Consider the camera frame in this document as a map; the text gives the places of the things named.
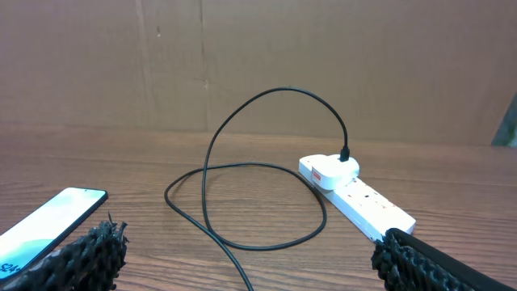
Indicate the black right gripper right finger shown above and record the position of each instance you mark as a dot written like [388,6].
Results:
[405,263]

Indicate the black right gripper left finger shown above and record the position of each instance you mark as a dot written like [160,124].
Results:
[91,263]

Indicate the black smartphone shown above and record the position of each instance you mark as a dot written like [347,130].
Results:
[42,230]

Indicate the white charger adapter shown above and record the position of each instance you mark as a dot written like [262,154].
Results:
[329,172]

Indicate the white power strip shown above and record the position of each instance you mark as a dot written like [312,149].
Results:
[365,207]

